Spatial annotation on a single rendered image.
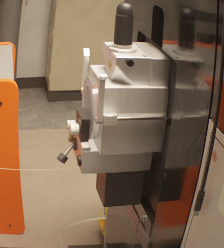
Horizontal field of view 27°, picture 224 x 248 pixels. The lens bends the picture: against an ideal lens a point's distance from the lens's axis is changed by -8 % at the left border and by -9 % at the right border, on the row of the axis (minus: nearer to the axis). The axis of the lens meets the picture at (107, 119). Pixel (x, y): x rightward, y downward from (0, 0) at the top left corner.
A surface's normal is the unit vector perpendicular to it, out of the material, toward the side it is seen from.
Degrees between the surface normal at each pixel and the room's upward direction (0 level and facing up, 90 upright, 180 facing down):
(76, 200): 0
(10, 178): 90
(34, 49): 90
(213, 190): 90
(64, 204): 0
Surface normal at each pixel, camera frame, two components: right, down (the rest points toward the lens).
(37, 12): 0.22, 0.40
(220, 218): -0.97, 0.02
